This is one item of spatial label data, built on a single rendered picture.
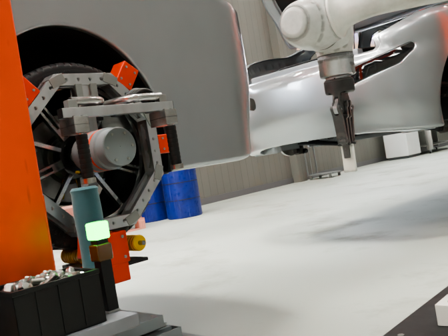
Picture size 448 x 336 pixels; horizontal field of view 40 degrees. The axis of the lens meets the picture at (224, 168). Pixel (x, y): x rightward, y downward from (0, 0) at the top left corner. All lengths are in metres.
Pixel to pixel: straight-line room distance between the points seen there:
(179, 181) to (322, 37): 7.58
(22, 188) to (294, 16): 0.74
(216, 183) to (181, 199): 2.58
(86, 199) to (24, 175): 0.46
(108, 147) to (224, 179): 9.66
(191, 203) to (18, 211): 7.49
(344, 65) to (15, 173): 0.83
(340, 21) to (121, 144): 0.90
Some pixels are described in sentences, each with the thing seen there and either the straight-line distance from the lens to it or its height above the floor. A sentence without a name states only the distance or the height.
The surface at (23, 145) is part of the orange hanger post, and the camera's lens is 1.52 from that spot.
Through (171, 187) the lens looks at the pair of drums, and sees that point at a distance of 8.91.
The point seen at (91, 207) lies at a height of 0.68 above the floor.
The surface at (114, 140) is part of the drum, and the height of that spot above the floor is 0.87.
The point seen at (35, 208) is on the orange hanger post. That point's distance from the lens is 1.51.
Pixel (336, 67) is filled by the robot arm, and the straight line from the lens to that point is 1.53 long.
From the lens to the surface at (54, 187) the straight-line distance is 2.25.
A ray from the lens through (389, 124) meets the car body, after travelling 4.21.
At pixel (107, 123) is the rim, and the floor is 0.97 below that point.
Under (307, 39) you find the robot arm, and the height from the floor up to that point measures 0.98.
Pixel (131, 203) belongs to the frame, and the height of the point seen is 0.65.
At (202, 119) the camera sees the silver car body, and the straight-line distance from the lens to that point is 2.55.
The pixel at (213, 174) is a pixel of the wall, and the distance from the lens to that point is 11.34.
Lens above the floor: 0.75
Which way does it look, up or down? 1 degrees down
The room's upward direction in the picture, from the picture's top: 9 degrees counter-clockwise
